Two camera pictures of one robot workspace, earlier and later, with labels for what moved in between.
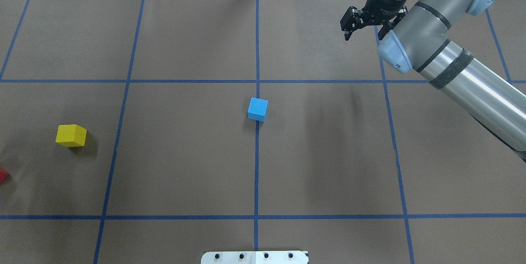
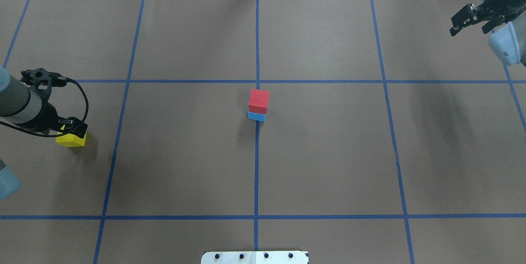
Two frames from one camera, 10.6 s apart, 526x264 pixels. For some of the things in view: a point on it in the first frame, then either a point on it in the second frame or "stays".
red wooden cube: x=4 y=175 to x=259 y=101
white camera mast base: x=255 y=257 stays
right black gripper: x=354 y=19 to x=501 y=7
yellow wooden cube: x=71 y=135 stays
